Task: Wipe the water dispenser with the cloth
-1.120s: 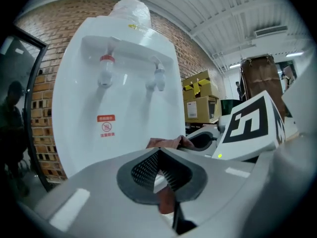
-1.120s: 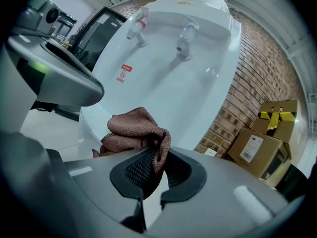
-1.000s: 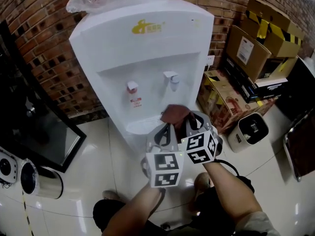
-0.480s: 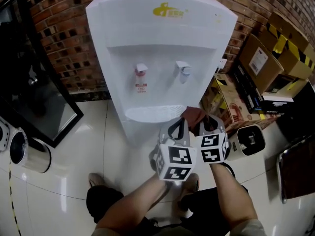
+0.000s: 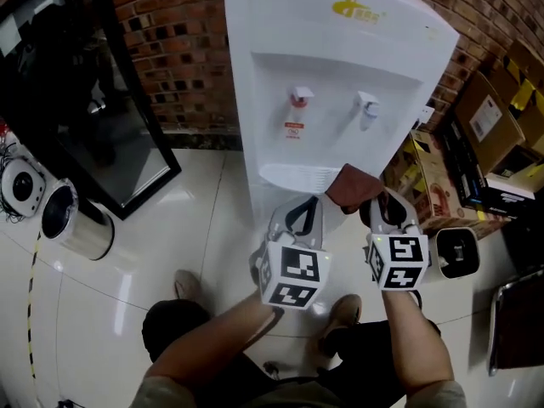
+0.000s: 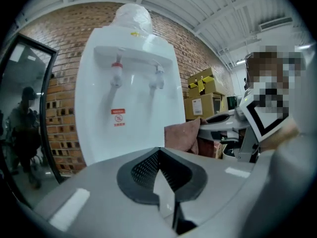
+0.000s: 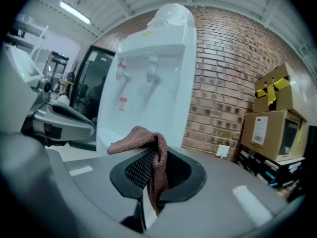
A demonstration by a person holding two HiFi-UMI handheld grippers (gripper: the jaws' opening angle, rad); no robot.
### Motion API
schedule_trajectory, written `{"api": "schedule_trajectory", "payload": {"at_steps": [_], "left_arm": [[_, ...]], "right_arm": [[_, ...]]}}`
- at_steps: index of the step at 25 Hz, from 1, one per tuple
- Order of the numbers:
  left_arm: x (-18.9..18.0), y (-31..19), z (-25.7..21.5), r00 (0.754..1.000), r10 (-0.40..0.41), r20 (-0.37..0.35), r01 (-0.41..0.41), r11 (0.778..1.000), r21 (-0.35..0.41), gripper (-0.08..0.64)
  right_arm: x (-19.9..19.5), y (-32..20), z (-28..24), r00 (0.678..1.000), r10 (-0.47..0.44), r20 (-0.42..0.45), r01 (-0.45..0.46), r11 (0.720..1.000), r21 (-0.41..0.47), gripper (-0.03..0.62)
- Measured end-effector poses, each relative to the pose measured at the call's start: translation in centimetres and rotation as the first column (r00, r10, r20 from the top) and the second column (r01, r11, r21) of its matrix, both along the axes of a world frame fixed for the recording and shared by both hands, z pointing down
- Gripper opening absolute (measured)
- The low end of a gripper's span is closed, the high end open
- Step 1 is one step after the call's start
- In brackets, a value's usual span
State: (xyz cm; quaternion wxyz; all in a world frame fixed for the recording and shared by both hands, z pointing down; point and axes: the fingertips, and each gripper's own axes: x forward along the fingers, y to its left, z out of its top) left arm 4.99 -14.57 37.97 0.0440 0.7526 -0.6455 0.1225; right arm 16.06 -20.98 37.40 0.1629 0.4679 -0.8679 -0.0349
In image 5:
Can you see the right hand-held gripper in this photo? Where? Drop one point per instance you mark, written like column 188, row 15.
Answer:
column 401, row 253

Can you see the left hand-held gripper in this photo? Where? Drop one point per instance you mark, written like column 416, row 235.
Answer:
column 297, row 266

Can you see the brown wiping cloth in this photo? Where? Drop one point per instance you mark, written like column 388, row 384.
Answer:
column 353, row 189

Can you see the white water dispenser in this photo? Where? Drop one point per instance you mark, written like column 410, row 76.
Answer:
column 297, row 36

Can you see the person's right forearm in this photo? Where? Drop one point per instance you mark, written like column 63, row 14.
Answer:
column 416, row 342

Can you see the person's left forearm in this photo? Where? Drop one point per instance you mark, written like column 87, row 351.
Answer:
column 212, row 342

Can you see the red yellow printed cardboard box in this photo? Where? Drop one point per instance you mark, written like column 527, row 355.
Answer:
column 438, row 194

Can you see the black blue flat box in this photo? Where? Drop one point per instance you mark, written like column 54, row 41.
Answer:
column 463, row 164

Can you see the person's right tan shoe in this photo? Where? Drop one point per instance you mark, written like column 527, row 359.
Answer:
column 344, row 317

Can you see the person's tan shoe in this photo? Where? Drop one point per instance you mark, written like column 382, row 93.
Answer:
column 187, row 285
column 344, row 317

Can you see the black and white box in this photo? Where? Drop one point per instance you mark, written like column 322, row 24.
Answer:
column 506, row 194

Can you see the person's left tan shoe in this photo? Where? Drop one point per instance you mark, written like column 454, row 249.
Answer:
column 187, row 285

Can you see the black storage case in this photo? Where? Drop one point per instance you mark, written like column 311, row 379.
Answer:
column 527, row 240

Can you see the cardboard box with white label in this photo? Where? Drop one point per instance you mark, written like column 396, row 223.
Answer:
column 489, row 121

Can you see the brown box with dark print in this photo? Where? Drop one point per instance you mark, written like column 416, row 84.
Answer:
column 518, row 164

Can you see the person's black shorts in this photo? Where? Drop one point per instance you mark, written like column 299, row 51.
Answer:
column 361, row 355

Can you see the cardboard box with striped tape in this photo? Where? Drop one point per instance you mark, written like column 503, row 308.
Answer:
column 527, row 87

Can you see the steel trash bin with liner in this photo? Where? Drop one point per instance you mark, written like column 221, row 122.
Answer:
column 85, row 232

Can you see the person's grey shirt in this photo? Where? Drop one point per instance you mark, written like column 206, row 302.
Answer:
column 161, row 393

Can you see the black framed glass panel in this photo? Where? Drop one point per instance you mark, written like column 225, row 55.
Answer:
column 64, row 100

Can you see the white round device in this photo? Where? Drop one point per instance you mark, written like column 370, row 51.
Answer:
column 23, row 187

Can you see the yellow black striped floor tape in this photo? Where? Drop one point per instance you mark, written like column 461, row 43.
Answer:
column 30, row 313

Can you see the clear bag with red items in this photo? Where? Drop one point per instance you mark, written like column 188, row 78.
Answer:
column 3, row 130

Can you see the metal frame chair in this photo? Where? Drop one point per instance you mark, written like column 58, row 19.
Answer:
column 518, row 325

